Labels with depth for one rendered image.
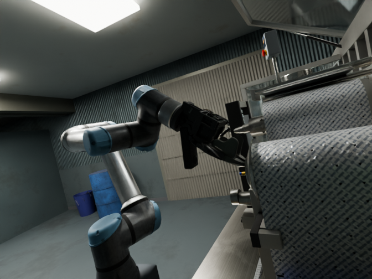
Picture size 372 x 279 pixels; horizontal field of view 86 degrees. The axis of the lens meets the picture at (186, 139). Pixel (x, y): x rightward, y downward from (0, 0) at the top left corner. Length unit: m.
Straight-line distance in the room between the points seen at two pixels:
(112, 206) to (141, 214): 3.61
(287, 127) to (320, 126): 0.08
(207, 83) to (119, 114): 2.13
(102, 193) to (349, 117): 4.15
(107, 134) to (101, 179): 3.79
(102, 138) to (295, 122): 0.52
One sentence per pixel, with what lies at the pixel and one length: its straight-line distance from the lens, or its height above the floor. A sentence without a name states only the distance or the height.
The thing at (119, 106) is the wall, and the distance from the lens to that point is 4.78.
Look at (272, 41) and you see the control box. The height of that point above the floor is 1.66.
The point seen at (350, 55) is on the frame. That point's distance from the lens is 1.27.
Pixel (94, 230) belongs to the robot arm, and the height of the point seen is 1.12.
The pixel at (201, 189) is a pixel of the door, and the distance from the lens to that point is 4.12.
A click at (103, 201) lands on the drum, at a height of 0.39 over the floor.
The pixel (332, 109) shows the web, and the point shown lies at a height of 1.34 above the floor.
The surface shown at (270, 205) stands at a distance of 0.43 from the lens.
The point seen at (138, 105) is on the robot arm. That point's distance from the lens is 0.59.
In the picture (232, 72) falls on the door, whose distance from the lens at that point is 3.81.
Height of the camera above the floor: 1.37
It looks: 2 degrees down
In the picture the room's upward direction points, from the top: 13 degrees counter-clockwise
